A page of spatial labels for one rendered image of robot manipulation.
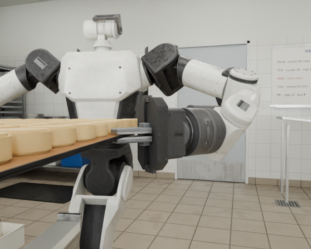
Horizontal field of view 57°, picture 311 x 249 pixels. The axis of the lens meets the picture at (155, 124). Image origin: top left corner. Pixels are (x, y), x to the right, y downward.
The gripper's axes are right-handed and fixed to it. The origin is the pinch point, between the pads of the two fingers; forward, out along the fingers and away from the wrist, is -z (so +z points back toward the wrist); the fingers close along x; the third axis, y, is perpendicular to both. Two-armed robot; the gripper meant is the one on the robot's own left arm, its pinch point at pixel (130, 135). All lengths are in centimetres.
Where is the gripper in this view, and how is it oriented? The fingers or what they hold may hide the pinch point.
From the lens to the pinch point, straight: 45.1
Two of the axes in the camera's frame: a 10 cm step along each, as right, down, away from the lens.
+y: 6.1, 0.3, -7.9
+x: 0.0, -10.0, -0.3
